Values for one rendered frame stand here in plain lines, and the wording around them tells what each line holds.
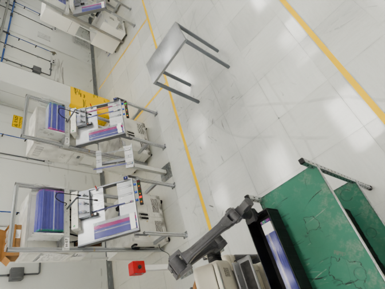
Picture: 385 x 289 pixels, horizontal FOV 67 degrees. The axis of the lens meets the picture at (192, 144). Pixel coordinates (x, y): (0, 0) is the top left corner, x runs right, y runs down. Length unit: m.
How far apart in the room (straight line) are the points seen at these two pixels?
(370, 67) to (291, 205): 1.61
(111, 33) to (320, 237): 6.46
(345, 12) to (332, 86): 0.75
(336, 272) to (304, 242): 0.21
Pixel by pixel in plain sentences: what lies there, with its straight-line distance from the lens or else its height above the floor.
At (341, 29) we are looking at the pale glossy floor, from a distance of 3.35.
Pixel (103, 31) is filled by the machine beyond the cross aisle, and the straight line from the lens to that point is 7.33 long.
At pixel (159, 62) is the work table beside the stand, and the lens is 3.86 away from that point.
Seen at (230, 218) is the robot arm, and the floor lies 1.37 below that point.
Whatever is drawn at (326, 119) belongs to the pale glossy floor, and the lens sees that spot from 2.99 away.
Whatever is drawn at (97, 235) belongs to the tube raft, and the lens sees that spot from 3.62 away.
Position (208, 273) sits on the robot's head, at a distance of 1.75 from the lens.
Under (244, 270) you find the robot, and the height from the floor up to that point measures 1.04.
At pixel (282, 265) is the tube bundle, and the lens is 1.79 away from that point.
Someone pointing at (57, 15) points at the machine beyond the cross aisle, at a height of 1.46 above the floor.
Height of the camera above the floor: 2.58
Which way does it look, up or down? 39 degrees down
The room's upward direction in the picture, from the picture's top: 72 degrees counter-clockwise
